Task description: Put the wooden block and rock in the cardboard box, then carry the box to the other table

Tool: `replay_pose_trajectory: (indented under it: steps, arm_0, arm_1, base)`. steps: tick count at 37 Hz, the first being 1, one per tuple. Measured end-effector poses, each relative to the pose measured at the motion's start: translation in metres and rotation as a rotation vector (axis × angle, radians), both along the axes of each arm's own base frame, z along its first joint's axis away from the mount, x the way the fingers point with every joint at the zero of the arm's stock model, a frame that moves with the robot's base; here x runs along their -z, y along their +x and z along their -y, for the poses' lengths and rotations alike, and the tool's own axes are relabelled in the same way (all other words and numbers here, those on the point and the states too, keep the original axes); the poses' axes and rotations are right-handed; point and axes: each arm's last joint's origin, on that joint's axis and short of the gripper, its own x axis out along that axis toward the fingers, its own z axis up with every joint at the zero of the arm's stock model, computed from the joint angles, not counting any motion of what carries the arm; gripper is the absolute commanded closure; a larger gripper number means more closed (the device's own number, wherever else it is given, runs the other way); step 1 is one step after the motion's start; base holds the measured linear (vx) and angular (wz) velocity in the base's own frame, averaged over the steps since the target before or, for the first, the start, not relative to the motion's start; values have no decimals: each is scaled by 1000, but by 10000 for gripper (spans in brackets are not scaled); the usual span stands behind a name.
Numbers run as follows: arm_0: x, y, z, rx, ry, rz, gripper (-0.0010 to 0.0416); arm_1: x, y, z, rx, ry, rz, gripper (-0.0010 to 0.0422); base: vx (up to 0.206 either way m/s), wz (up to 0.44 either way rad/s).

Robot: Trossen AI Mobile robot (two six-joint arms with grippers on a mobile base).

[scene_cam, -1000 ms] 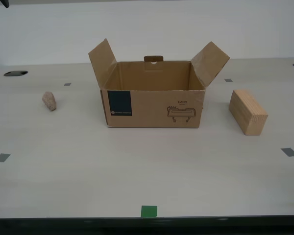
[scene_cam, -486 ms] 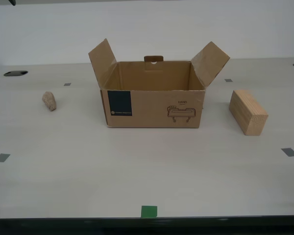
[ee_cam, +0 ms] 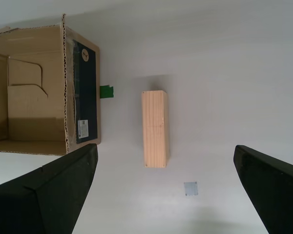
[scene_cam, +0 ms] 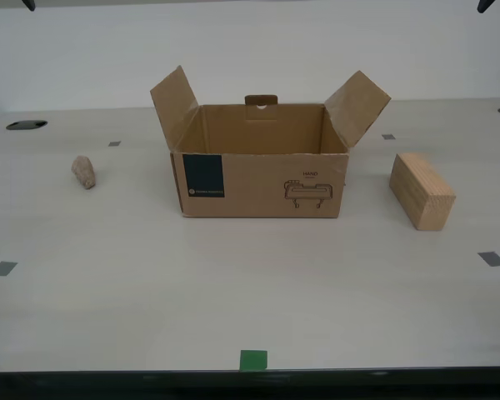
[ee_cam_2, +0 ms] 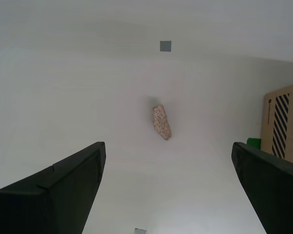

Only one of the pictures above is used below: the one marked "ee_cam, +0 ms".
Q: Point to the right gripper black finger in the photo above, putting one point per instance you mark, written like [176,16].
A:
[51,200]
[278,195]

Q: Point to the green tape piece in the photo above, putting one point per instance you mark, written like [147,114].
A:
[107,91]

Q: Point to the brown cardboard box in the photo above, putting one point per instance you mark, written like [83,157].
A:
[34,109]

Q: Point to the grey tape square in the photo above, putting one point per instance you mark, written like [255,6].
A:
[191,189]

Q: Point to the light wooden block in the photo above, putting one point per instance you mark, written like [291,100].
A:
[155,129]

